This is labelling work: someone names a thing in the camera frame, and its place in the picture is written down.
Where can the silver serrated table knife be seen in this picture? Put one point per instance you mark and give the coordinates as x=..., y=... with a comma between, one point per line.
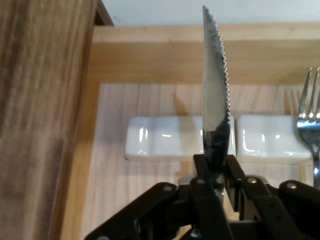
x=215, y=100

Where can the silver metal fork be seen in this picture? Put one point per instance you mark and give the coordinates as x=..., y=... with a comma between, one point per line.
x=310, y=125

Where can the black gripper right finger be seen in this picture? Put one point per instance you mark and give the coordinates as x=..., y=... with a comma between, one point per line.
x=287, y=210

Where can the light wooden drawer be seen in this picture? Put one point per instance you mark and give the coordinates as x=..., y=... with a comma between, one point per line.
x=150, y=57

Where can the dark brown wooden cabinet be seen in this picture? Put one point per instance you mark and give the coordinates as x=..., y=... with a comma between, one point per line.
x=37, y=100

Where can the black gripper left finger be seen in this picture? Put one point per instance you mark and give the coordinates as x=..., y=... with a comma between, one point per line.
x=162, y=215

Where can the white ceramic cutlery rest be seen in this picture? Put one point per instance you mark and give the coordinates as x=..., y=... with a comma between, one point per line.
x=162, y=140
x=267, y=140

